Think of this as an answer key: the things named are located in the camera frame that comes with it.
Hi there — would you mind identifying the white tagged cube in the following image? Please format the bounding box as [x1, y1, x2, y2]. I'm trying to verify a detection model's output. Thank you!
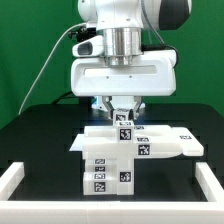
[117, 121, 134, 142]
[114, 111, 129, 121]

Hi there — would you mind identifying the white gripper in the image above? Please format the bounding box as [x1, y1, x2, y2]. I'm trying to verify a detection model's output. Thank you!
[69, 48, 178, 121]

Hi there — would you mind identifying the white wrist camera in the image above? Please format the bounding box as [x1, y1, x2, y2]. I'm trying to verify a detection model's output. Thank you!
[72, 35, 104, 58]

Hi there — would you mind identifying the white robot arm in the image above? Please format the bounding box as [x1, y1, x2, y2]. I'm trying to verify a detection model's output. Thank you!
[71, 0, 192, 121]

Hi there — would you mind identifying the black camera stand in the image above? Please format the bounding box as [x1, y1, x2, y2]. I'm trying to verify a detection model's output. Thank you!
[68, 26, 96, 43]

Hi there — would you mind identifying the black base cable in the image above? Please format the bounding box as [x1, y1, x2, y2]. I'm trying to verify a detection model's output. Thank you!
[52, 91, 73, 105]

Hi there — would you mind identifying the white camera cable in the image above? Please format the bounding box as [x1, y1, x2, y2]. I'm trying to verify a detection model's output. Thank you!
[18, 22, 87, 116]

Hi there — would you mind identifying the white marker base plate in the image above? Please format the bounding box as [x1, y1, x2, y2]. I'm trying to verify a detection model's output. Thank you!
[70, 134, 84, 152]

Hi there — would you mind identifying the white chair seat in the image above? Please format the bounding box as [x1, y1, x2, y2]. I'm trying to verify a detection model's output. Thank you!
[116, 159, 134, 195]

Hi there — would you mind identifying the white U-shaped fence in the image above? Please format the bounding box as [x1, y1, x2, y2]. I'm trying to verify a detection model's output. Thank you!
[0, 162, 224, 224]

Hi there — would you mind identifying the white chair back frame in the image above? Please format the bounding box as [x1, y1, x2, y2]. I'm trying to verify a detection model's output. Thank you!
[83, 125, 204, 159]

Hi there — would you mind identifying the white rear camera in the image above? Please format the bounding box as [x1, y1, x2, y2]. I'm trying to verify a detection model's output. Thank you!
[86, 21, 97, 32]

